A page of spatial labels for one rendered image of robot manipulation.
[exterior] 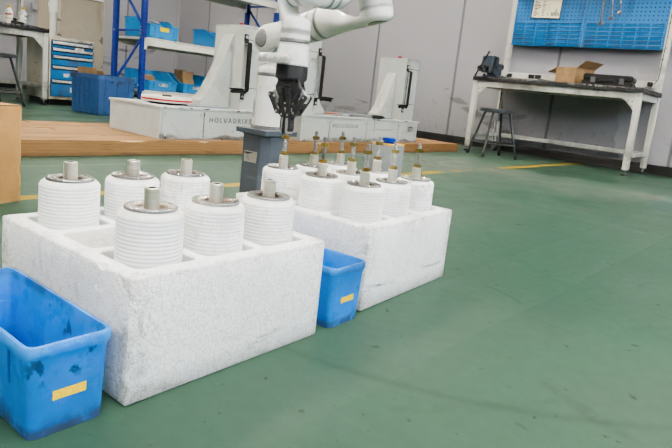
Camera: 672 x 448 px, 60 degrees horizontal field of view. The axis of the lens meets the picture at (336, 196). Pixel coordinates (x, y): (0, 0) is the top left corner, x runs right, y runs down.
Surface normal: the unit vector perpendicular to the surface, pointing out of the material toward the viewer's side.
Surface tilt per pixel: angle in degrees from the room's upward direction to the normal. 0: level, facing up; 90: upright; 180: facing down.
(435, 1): 90
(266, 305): 90
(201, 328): 90
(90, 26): 90
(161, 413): 0
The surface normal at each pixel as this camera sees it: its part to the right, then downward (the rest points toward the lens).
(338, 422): 0.11, -0.98
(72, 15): 0.75, 0.19
